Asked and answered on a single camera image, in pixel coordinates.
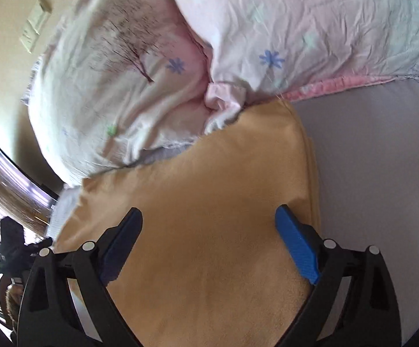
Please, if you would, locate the white wall switch socket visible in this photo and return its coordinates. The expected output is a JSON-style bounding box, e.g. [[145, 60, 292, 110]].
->
[[20, 0, 53, 53]]

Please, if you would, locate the tan long-sleeve shirt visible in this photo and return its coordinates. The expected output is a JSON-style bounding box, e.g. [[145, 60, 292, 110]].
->
[[55, 100, 320, 346]]

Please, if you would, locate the right floral pink pillow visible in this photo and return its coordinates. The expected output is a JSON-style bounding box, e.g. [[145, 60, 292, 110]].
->
[[175, 0, 419, 100]]

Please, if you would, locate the brown window curtain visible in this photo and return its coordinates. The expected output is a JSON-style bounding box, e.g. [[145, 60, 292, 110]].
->
[[0, 180, 49, 237]]

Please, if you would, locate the lavender bed sheet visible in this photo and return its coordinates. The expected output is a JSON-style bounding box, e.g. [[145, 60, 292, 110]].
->
[[48, 77, 419, 346]]

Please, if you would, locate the wall-mounted television screen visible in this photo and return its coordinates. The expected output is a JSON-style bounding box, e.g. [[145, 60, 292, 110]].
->
[[0, 148, 58, 209]]

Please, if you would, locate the left floral pink pillow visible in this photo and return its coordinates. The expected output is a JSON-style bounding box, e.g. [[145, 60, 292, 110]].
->
[[21, 0, 249, 189]]

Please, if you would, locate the floral pink pillow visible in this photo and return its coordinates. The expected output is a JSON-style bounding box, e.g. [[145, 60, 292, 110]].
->
[[21, 0, 249, 189], [175, 0, 419, 100]]

